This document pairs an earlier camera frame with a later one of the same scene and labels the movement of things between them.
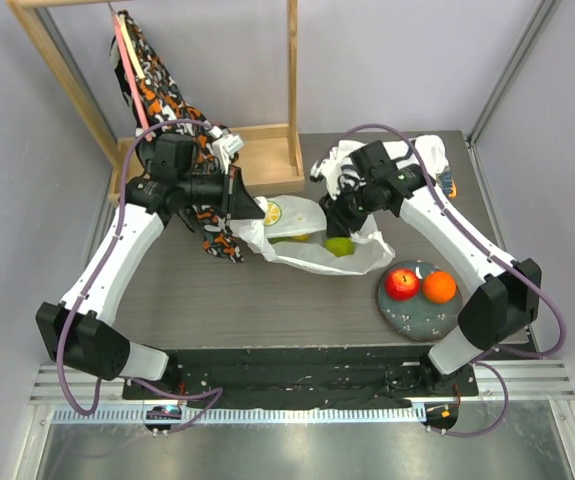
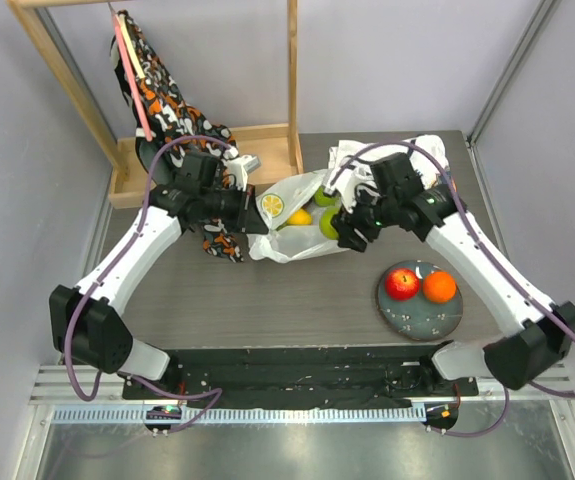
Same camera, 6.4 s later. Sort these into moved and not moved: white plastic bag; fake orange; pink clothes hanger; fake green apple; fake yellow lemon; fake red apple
Moved: fake yellow lemon; white plastic bag; fake green apple
Not moved: fake orange; fake red apple; pink clothes hanger
